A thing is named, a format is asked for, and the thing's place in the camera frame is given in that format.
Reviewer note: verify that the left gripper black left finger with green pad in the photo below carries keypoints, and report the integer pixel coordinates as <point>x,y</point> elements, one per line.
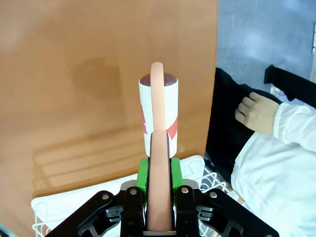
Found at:
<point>123,209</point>

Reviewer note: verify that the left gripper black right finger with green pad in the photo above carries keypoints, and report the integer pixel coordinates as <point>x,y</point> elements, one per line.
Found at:
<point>187,209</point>

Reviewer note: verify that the person's right forearm, white sleeve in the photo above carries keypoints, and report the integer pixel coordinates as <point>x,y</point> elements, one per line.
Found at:
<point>296,123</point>

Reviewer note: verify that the person's right hand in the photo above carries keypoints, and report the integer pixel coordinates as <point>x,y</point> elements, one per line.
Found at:
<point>259,113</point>

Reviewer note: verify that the white wall fixture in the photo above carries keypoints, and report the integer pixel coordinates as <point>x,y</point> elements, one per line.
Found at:
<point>314,42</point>

